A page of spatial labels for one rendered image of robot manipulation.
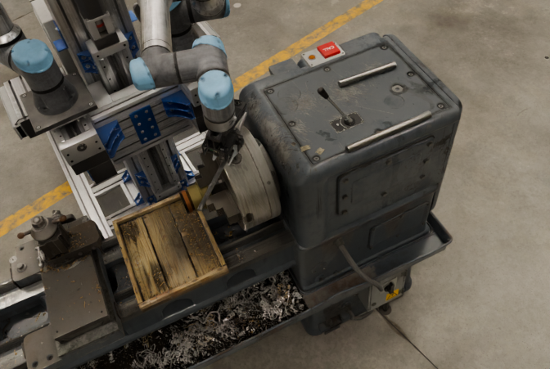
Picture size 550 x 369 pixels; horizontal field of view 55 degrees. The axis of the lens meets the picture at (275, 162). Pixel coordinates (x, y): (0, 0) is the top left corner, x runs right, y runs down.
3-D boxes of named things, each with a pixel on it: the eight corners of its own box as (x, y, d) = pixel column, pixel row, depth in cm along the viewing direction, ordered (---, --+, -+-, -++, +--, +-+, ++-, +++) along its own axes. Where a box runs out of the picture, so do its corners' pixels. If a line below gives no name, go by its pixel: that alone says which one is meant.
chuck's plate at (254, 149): (242, 154, 193) (238, 107, 165) (280, 228, 180) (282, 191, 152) (234, 158, 192) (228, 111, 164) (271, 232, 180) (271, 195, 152)
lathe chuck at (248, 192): (234, 158, 192) (228, 111, 164) (271, 232, 180) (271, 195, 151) (210, 167, 190) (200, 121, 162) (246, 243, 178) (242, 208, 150)
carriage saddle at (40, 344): (94, 222, 191) (88, 213, 187) (127, 335, 164) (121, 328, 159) (11, 256, 185) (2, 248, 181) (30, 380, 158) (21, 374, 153)
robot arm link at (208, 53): (173, 38, 122) (178, 76, 117) (222, 29, 122) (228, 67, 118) (180, 59, 129) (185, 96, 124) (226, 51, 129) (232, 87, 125)
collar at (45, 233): (55, 214, 163) (51, 209, 161) (59, 234, 159) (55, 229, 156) (29, 224, 162) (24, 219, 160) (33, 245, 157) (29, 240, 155)
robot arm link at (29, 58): (42, 96, 177) (23, 65, 166) (18, 81, 182) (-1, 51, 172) (69, 75, 182) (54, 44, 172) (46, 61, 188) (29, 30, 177)
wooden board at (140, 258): (193, 194, 196) (191, 187, 192) (229, 273, 174) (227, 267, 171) (114, 227, 189) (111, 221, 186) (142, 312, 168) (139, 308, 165)
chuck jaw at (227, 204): (236, 183, 167) (250, 210, 159) (238, 193, 171) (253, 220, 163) (203, 197, 165) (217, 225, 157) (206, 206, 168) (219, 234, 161)
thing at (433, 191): (367, 214, 285) (379, 101, 217) (418, 288, 257) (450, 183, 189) (266, 261, 273) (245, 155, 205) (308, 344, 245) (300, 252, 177)
